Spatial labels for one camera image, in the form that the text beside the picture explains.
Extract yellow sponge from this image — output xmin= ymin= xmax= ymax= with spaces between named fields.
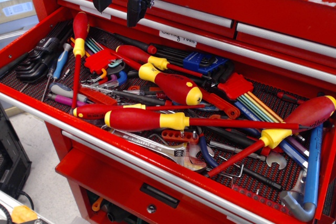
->
xmin=11 ymin=205 xmax=38 ymax=223

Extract black red handled screwdriver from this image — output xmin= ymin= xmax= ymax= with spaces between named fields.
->
xmin=112 ymin=33 xmax=157 ymax=55

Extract grey blue handled screwdriver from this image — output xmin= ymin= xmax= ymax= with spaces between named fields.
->
xmin=49 ymin=82 xmax=88 ymax=102

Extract red bit strip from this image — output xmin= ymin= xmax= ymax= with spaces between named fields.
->
xmin=232 ymin=185 xmax=292 ymax=216

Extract red screwdriver right side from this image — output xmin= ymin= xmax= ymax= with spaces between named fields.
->
xmin=205 ymin=95 xmax=335 ymax=178

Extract red bit holder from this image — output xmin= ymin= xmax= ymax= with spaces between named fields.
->
xmin=161 ymin=130 xmax=199 ymax=145

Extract black box on floor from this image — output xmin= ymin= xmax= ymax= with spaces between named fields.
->
xmin=1 ymin=108 xmax=32 ymax=199

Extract black hex key set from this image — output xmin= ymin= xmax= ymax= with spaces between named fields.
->
xmin=16 ymin=19 xmax=73 ymax=83

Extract blue white precision screwdriver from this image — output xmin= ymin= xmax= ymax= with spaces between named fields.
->
xmin=40 ymin=42 xmax=72 ymax=103

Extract large grey hex key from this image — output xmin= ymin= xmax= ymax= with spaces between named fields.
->
xmin=279 ymin=190 xmax=318 ymax=222

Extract long red yellow screwdriver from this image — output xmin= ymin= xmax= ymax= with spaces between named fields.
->
xmin=104 ymin=108 xmax=311 ymax=132

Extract red flat tool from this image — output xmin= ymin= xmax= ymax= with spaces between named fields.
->
xmin=199 ymin=87 xmax=240 ymax=119

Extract blue holder hex key set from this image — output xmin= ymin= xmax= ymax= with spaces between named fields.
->
xmin=148 ymin=44 xmax=235 ymax=83

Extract purple handled tool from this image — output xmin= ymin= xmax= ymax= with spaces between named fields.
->
xmin=48 ymin=94 xmax=87 ymax=107

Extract blue handled pliers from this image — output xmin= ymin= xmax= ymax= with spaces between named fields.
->
xmin=198 ymin=133 xmax=219 ymax=168

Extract open red drawer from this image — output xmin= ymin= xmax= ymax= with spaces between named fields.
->
xmin=1 ymin=4 xmax=335 ymax=223

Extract slim red yellow screwdriver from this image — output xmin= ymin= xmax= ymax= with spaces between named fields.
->
xmin=71 ymin=12 xmax=90 ymax=109

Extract large blue hex key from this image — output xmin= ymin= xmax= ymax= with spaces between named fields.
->
xmin=303 ymin=124 xmax=323 ymax=210

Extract red tool chest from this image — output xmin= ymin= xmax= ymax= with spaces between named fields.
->
xmin=23 ymin=0 xmax=336 ymax=224

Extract red screwdriver rear middle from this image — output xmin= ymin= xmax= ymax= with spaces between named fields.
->
xmin=116 ymin=45 xmax=211 ymax=80

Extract white drawer label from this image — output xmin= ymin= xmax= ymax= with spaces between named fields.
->
xmin=159 ymin=30 xmax=197 ymax=48

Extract chrome adjustable wrench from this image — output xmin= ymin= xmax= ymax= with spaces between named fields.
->
xmin=101 ymin=125 xmax=207 ymax=173

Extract red holder rainbow hex keys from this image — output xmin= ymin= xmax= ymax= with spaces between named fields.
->
xmin=218 ymin=73 xmax=309 ymax=168

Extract thin red screwdriver front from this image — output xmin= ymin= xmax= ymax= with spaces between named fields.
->
xmin=73 ymin=103 xmax=205 ymax=120

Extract large stubby red screwdriver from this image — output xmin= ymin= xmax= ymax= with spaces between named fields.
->
xmin=138 ymin=62 xmax=203 ymax=106

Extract open end steel spanner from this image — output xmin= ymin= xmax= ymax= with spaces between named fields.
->
xmin=209 ymin=140 xmax=288 ymax=170

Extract small red precision screwdriver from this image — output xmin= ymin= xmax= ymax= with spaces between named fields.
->
xmin=264 ymin=89 xmax=304 ymax=105

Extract red holder coloured hex keys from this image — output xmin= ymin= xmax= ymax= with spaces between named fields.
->
xmin=84 ymin=37 xmax=124 ymax=86

